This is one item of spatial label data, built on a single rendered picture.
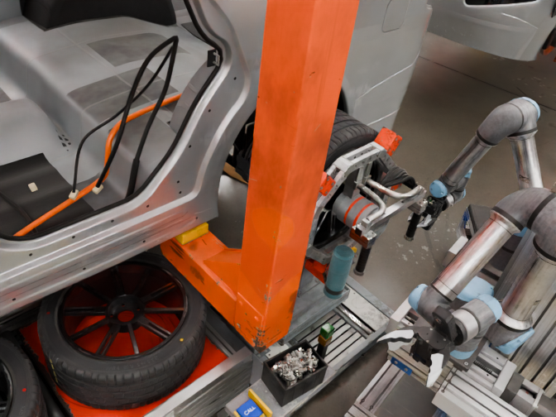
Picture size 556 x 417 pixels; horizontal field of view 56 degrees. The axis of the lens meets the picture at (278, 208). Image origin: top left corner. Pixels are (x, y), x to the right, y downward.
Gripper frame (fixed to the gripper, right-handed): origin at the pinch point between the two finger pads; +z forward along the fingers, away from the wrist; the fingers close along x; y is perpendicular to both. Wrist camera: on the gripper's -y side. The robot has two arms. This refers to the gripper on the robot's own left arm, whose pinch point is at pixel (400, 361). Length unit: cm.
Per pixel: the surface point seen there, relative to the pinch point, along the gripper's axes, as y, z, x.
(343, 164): 2, -55, 78
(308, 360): 61, -19, 50
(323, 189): 7, -43, 75
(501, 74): 91, -464, 254
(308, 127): -35, -12, 51
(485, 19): -3, -291, 182
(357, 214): 25, -61, 74
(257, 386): 72, -2, 57
